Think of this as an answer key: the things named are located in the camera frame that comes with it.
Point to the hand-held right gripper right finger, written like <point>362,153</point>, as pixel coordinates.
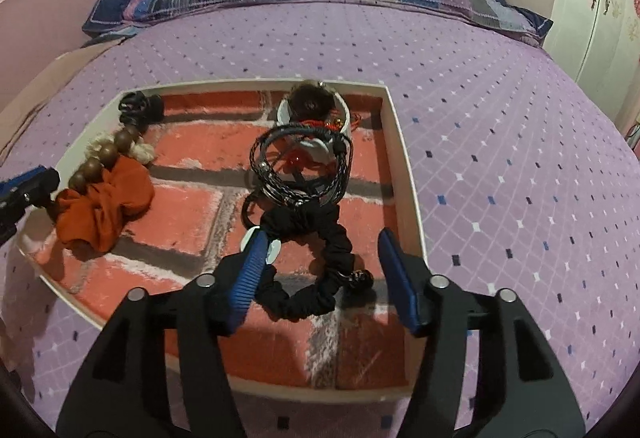
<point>400,284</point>

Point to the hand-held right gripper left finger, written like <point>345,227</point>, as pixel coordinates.
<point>247,279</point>

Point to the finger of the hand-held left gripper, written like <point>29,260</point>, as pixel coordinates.
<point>30,188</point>

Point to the orange fabric scrunchie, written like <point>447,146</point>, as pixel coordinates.
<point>110,203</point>

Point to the white tray with brick lining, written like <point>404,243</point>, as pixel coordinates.
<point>190,218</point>

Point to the black fabric scrunchie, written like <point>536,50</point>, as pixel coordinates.
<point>310,219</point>

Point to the cream satin scrunchie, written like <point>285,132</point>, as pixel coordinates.
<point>145,151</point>

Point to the black hair claw clip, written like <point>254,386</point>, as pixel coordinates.
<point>137,106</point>

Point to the beige blanket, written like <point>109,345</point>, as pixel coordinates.
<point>30,92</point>

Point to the purple diamond pattern bedspread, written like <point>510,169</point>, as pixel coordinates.
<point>500,167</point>

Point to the pink cushion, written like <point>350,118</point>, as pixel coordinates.
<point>60,12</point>

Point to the white wardrobe with red decals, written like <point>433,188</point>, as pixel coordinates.
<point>600,17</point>

